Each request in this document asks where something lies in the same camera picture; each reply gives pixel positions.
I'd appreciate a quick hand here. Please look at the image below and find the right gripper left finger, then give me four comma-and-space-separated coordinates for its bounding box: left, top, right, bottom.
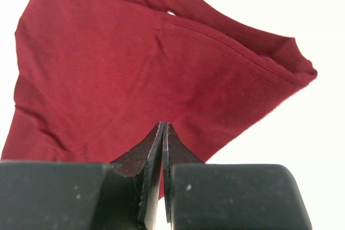
1, 122, 164, 229

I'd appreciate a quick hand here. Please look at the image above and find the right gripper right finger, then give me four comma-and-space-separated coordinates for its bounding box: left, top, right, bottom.
162, 123, 312, 230

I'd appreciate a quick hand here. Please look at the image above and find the dark red t-shirt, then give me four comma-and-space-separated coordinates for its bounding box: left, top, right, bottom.
2, 0, 317, 163

